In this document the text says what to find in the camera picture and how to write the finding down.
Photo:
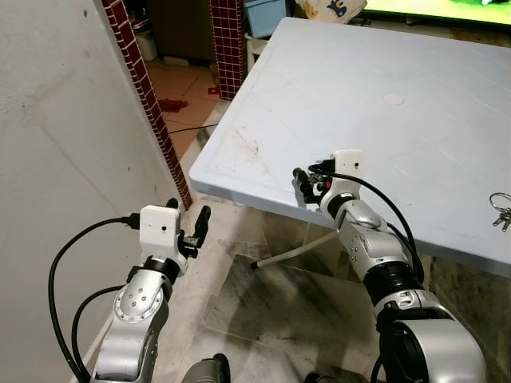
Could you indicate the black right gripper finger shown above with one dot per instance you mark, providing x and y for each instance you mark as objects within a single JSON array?
[{"x": 302, "y": 185}]

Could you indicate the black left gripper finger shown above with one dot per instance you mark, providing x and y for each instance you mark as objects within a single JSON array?
[
  {"x": 202, "y": 223},
  {"x": 172, "y": 203}
]

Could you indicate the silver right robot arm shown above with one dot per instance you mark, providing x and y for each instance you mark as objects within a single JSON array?
[{"x": 383, "y": 263}]

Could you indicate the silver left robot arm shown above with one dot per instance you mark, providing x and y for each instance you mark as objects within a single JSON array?
[{"x": 132, "y": 327}]

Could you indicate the pale blue plastic table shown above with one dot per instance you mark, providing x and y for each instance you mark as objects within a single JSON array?
[{"x": 359, "y": 136}]

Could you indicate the white tube table leg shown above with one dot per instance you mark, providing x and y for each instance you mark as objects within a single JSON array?
[{"x": 295, "y": 249}]

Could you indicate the red floor cloth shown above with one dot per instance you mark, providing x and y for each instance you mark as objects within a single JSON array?
[{"x": 174, "y": 104}]

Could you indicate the clear plastic floor sheet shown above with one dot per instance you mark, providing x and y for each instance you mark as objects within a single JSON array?
[{"x": 279, "y": 303}]

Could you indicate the round white table cap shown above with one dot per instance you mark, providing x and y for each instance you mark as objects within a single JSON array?
[{"x": 393, "y": 100}]

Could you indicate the grey left robot leg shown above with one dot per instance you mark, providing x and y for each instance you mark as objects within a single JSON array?
[{"x": 209, "y": 370}]

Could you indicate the grey robot leg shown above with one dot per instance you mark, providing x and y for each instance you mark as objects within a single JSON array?
[
  {"x": 209, "y": 370},
  {"x": 323, "y": 378}
]

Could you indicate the red tiled pillar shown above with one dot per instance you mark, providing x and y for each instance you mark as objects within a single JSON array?
[{"x": 227, "y": 48}]

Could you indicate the white plastic container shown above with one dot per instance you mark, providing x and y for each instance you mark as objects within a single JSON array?
[{"x": 145, "y": 45}]

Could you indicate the blue plastic box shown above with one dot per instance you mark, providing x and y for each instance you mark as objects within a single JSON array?
[{"x": 266, "y": 17}]

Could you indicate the dark wooden cabinet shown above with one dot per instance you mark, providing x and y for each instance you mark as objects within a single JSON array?
[{"x": 182, "y": 28}]

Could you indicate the cream printed bag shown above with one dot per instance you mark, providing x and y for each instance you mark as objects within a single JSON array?
[{"x": 331, "y": 9}]

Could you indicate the grey right robot leg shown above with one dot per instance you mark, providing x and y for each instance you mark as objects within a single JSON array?
[{"x": 323, "y": 378}]

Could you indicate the bright green screen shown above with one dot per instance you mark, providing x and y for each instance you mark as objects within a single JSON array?
[{"x": 439, "y": 8}]

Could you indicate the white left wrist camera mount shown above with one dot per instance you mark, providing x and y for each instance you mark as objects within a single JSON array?
[{"x": 160, "y": 227}]

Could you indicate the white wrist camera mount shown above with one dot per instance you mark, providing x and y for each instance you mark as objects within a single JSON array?
[
  {"x": 160, "y": 227},
  {"x": 349, "y": 163}
]

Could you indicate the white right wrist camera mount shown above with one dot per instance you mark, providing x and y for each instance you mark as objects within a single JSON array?
[{"x": 349, "y": 163}]

